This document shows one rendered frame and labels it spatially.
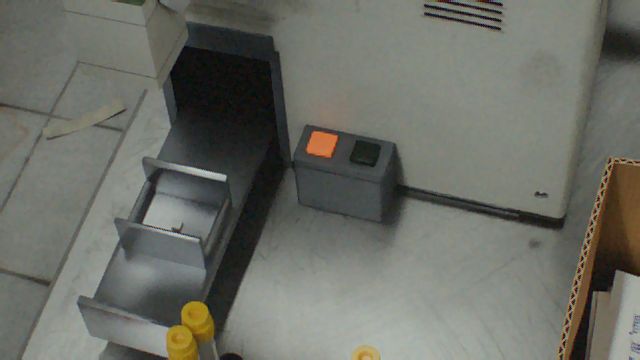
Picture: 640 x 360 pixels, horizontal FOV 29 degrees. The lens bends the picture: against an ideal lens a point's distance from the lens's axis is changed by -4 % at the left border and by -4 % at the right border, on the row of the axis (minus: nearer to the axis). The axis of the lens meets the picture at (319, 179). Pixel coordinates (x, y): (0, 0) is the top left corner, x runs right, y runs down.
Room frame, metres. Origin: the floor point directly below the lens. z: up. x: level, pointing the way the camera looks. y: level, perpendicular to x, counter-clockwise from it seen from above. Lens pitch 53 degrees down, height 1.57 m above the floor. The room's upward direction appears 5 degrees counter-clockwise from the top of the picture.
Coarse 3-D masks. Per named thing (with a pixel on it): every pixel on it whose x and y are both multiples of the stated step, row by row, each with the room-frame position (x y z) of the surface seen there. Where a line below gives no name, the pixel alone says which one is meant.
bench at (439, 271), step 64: (128, 128) 0.58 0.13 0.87; (128, 192) 0.52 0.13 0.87; (256, 192) 0.51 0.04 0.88; (576, 192) 0.49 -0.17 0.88; (64, 256) 0.47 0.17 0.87; (256, 256) 0.46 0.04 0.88; (320, 256) 0.46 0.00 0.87; (384, 256) 0.45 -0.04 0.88; (448, 256) 0.45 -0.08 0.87; (512, 256) 0.44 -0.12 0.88; (576, 256) 0.44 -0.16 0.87; (64, 320) 0.42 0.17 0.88; (256, 320) 0.41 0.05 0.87; (320, 320) 0.41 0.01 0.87; (384, 320) 0.40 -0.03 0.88; (448, 320) 0.40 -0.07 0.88; (512, 320) 0.39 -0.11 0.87
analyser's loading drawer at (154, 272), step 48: (192, 96) 0.57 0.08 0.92; (240, 96) 0.56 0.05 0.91; (192, 144) 0.52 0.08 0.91; (240, 144) 0.52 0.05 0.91; (144, 192) 0.48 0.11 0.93; (192, 192) 0.48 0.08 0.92; (240, 192) 0.48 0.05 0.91; (144, 240) 0.44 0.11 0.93; (192, 240) 0.43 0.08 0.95; (144, 288) 0.42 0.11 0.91; (192, 288) 0.41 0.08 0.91; (96, 336) 0.40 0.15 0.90; (144, 336) 0.38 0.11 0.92
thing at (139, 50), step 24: (72, 0) 0.45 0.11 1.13; (96, 0) 0.44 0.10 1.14; (72, 24) 0.45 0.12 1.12; (96, 24) 0.44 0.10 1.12; (120, 24) 0.44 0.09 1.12; (144, 24) 0.43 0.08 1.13; (168, 24) 0.45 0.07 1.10; (96, 48) 0.44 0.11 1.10; (120, 48) 0.44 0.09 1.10; (144, 48) 0.43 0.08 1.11; (168, 48) 0.45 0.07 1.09; (96, 72) 0.45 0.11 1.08; (120, 72) 0.44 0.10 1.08; (144, 72) 0.43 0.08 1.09; (168, 72) 0.44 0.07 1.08
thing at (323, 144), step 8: (312, 136) 0.51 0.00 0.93; (320, 136) 0.51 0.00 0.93; (328, 136) 0.51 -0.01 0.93; (336, 136) 0.51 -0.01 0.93; (312, 144) 0.50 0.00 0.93; (320, 144) 0.50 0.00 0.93; (328, 144) 0.50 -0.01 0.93; (312, 152) 0.50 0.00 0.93; (320, 152) 0.50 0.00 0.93; (328, 152) 0.50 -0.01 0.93
